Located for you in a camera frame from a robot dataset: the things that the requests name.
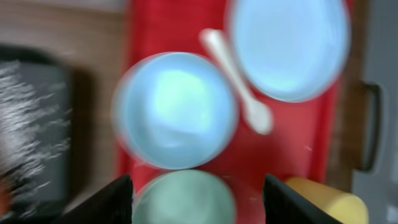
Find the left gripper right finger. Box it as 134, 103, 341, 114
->
262, 174, 341, 224

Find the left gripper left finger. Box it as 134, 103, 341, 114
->
55, 174, 134, 224

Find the green bowl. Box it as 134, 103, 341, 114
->
132, 169, 236, 224

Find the yellow plastic cup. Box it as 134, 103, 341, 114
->
285, 177, 369, 224

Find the light blue bowl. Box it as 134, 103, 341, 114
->
112, 52, 239, 170

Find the white rice pile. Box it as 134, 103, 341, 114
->
0, 60, 72, 218

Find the light blue plate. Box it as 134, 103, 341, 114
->
229, 0, 351, 102

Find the orange carrot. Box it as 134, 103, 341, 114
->
0, 177, 12, 217

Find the grey dishwasher rack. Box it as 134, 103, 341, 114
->
351, 0, 397, 223

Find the red serving tray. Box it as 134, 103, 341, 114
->
118, 0, 342, 223

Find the white plastic spoon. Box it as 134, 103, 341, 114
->
199, 28, 274, 135

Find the black plastic tray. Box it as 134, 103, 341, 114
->
0, 45, 75, 224

